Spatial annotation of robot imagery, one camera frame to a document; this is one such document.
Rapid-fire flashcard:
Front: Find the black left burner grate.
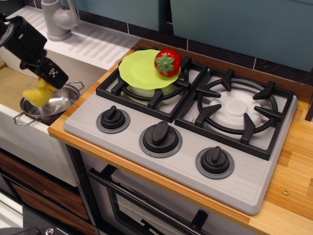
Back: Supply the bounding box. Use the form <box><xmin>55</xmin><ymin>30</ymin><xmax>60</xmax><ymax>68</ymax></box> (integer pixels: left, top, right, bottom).
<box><xmin>96</xmin><ymin>47</ymin><xmax>208</xmax><ymax>122</ymax></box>

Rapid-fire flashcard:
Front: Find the red toy strawberry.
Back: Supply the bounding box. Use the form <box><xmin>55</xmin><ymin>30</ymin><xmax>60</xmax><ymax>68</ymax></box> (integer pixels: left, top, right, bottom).
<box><xmin>154</xmin><ymin>49</ymin><xmax>181</xmax><ymax>77</ymax></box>

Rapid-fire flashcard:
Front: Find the black burner grate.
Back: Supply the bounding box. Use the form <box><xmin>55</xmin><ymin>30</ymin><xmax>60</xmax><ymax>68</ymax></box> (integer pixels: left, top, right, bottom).
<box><xmin>96</xmin><ymin>47</ymin><xmax>208</xmax><ymax>122</ymax></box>
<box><xmin>175</xmin><ymin>68</ymin><xmax>296</xmax><ymax>160</ymax></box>

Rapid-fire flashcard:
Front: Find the wooden drawer front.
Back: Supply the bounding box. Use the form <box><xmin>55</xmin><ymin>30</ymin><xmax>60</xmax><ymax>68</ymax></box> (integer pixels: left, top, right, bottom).
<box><xmin>0</xmin><ymin>149</ymin><xmax>97</xmax><ymax>235</ymax></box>

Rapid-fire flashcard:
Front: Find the black stove knob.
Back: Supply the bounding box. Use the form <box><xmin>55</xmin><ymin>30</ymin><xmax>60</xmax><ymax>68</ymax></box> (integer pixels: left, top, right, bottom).
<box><xmin>139</xmin><ymin>121</ymin><xmax>182</xmax><ymax>158</ymax></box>
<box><xmin>96</xmin><ymin>105</ymin><xmax>131</xmax><ymax>134</ymax></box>
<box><xmin>196</xmin><ymin>146</ymin><xmax>235</xmax><ymax>180</ymax></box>

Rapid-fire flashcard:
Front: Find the black right stove knob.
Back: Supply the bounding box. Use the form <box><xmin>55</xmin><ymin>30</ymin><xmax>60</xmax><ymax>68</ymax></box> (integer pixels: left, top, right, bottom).
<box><xmin>196</xmin><ymin>146</ymin><xmax>235</xmax><ymax>180</ymax></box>

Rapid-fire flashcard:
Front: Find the toy oven door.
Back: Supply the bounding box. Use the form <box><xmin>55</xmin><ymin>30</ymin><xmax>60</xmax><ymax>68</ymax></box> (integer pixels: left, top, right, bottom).
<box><xmin>88</xmin><ymin>164</ymin><xmax>245</xmax><ymax>235</ymax></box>

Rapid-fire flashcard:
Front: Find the teal wall cabinet right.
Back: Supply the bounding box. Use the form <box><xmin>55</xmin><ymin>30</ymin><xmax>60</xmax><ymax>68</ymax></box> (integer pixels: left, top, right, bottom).
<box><xmin>171</xmin><ymin>0</ymin><xmax>313</xmax><ymax>72</ymax></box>

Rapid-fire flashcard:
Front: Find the grey toy stove top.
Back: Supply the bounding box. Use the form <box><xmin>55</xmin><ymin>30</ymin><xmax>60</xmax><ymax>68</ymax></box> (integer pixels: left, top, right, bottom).
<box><xmin>64</xmin><ymin>89</ymin><xmax>298</xmax><ymax>214</ymax></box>

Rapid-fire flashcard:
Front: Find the teal wall cabinet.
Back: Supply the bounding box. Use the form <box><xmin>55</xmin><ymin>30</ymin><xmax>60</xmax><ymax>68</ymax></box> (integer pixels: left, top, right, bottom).
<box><xmin>74</xmin><ymin>0</ymin><xmax>167</xmax><ymax>31</ymax></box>
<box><xmin>171</xmin><ymin>0</ymin><xmax>313</xmax><ymax>72</ymax></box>

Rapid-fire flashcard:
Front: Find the stainless steel pot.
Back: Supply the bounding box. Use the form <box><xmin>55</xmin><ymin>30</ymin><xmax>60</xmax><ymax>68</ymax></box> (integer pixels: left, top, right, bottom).
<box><xmin>13</xmin><ymin>81</ymin><xmax>85</xmax><ymax>126</ymax></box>

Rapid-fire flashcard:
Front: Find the black oven door handle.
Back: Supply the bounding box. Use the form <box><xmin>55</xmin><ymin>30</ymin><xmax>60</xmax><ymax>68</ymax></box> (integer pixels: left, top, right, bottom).
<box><xmin>88</xmin><ymin>168</ymin><xmax>208</xmax><ymax>235</ymax></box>

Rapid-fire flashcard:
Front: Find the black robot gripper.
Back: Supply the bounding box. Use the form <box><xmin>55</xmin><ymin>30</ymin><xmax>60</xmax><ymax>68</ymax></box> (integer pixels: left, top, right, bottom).
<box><xmin>0</xmin><ymin>16</ymin><xmax>68</xmax><ymax>89</ymax></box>

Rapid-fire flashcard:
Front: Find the light green plate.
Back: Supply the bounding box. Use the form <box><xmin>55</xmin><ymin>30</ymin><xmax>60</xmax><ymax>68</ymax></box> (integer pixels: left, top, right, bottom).
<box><xmin>118</xmin><ymin>49</ymin><xmax>181</xmax><ymax>90</ymax></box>

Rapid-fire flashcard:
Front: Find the grey toy faucet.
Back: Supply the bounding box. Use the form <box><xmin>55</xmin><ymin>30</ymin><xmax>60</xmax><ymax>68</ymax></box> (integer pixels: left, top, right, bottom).
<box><xmin>41</xmin><ymin>0</ymin><xmax>79</xmax><ymax>42</ymax></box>

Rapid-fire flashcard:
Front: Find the white toy sink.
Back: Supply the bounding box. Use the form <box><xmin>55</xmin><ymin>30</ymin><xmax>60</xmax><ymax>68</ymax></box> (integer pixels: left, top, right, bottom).
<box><xmin>0</xmin><ymin>5</ymin><xmax>142</xmax><ymax>188</ymax></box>

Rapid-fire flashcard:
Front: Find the yellow stuffed duck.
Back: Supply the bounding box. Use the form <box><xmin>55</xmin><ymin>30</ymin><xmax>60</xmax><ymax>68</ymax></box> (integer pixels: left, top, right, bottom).
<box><xmin>22</xmin><ymin>76</ymin><xmax>57</xmax><ymax>107</ymax></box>

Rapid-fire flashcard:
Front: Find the black right burner grate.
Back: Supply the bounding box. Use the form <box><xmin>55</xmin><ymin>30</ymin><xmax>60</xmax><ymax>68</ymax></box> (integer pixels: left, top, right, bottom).
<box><xmin>175</xmin><ymin>68</ymin><xmax>296</xmax><ymax>160</ymax></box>

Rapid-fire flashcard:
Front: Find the black middle stove knob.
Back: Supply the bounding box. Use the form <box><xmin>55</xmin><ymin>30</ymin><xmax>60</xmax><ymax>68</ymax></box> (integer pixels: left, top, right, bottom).
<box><xmin>139</xmin><ymin>121</ymin><xmax>182</xmax><ymax>158</ymax></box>

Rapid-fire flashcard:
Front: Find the black left stove knob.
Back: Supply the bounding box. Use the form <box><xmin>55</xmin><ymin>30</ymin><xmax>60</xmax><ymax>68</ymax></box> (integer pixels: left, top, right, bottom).
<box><xmin>96</xmin><ymin>105</ymin><xmax>131</xmax><ymax>134</ymax></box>

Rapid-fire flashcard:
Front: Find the teal wall cabinet left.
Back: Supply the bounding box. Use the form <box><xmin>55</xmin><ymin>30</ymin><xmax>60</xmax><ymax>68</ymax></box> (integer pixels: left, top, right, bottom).
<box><xmin>74</xmin><ymin>0</ymin><xmax>167</xmax><ymax>31</ymax></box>

